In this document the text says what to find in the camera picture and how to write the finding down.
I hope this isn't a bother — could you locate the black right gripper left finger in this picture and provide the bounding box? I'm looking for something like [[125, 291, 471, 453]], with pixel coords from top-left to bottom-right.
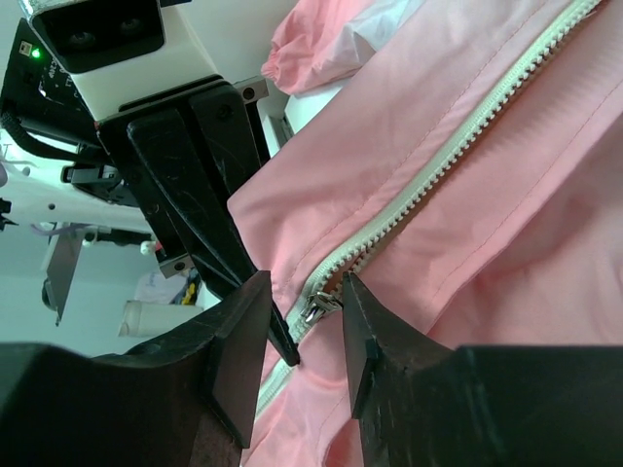
[[1, 271, 272, 466]]

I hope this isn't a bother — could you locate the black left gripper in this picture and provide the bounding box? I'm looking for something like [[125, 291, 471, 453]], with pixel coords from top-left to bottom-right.
[[0, 18, 142, 205]]

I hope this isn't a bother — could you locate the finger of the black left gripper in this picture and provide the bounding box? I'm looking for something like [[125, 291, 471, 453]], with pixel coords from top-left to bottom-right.
[[99, 106, 301, 369], [187, 85, 268, 277]]

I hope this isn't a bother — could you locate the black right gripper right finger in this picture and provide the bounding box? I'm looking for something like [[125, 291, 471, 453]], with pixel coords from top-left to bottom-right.
[[343, 272, 622, 466]]

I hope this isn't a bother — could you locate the pink hooded zip jacket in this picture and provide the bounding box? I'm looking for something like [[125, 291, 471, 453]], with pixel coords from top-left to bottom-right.
[[228, 1, 622, 466]]

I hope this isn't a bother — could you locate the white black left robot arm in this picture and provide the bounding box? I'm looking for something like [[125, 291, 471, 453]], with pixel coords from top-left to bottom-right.
[[1, 2, 269, 297]]

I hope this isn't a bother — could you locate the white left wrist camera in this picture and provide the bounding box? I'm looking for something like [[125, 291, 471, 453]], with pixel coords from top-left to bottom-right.
[[19, 1, 217, 121]]

